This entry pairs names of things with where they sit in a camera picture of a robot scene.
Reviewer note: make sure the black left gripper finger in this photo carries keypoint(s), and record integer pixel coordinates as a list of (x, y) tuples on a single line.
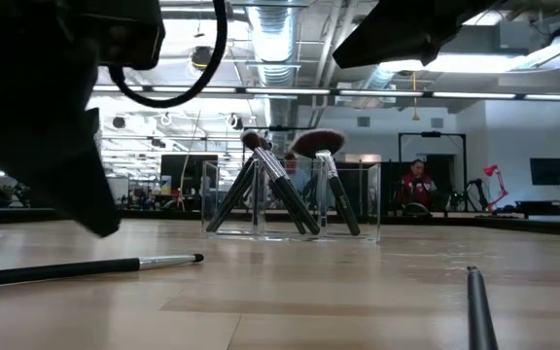
[(66, 170)]

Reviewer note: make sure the black bench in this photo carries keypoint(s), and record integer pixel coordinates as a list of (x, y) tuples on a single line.
[(552, 204)]

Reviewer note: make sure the dark wall monitor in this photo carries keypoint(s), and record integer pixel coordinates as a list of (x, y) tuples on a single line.
[(549, 171)]

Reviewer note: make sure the person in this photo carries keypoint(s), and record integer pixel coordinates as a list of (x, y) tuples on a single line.
[(290, 160), (416, 187)]

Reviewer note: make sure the black rig frame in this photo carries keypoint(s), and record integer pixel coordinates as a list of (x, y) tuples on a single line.
[(430, 134)]

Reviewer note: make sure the fan makeup brush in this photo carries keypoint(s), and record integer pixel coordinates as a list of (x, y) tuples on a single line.
[(343, 204)]

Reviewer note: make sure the large ceiling light panel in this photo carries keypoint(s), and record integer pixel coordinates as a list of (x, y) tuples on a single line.
[(479, 63)]

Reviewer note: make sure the thin black makeup brush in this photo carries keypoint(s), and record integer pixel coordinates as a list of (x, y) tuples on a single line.
[(66, 269), (481, 311), (236, 201), (226, 199)]

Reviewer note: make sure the black metal table frame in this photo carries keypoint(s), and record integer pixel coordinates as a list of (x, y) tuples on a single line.
[(552, 227)]

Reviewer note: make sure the black brush long silver ferrule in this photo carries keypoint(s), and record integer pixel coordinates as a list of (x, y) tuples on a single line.
[(292, 214)]

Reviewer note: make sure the round-head powder makeup brush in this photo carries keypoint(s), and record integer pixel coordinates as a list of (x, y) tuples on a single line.
[(280, 177)]

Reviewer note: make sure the silver ventilation duct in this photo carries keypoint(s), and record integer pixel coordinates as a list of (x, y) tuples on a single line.
[(272, 39)]

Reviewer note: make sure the dark screen panel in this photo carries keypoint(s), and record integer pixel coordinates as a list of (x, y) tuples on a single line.
[(187, 170)]

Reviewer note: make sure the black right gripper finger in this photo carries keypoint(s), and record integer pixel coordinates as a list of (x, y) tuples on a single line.
[(396, 34)]

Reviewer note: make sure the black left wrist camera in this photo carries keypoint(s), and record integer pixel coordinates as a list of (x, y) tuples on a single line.
[(129, 34)]

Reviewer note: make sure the long ceiling light strip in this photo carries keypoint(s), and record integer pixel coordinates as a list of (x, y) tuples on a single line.
[(382, 93)]

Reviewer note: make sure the clear plastic pouch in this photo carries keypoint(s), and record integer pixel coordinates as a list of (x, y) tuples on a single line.
[(353, 194)]

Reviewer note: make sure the red desk lamp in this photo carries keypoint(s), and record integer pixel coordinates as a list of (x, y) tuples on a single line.
[(491, 170)]

